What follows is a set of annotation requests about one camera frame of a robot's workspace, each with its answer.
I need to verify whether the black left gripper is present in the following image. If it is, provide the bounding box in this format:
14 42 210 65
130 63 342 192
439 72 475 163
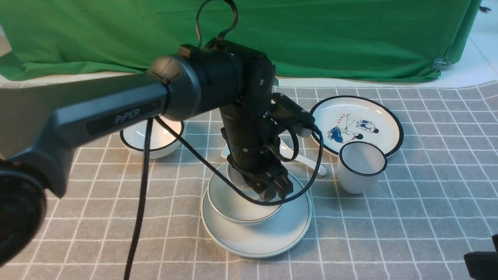
219 103 293 202

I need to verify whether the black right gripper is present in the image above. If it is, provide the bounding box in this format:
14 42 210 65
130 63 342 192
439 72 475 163
464 234 498 280

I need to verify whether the large white ceramic spoon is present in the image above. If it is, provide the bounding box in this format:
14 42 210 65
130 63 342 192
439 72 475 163
279 140 328 177

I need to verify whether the shallow white bowl thin rim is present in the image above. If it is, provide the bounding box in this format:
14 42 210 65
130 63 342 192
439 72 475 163
207 164 283 226

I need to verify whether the white cup thin rim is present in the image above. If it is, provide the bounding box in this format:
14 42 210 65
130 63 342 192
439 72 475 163
226 163 252 190

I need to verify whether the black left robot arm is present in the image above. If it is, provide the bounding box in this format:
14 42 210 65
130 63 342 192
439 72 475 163
1 39 293 266

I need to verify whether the large plain white plate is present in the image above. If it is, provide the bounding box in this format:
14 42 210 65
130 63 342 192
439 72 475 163
201 177 313 259

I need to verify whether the small patterned white spoon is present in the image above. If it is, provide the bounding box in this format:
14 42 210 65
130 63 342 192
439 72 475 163
220 142 230 159

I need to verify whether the black-rimmed white cup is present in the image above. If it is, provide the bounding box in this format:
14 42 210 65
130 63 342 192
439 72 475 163
338 141 388 195

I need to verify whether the black-rimmed illustrated plate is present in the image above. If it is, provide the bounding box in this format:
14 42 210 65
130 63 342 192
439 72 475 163
310 96 404 158

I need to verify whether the black-rimmed white bowl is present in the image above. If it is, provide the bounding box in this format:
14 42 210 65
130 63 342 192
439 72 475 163
119 116 185 159

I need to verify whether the green backdrop cloth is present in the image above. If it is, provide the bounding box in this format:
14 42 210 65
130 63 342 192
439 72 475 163
0 0 481 83

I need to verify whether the metal binder clip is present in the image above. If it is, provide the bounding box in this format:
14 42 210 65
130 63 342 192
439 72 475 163
431 57 452 72

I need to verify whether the black left camera cable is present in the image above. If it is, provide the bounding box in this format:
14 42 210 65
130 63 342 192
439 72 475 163
123 0 324 280

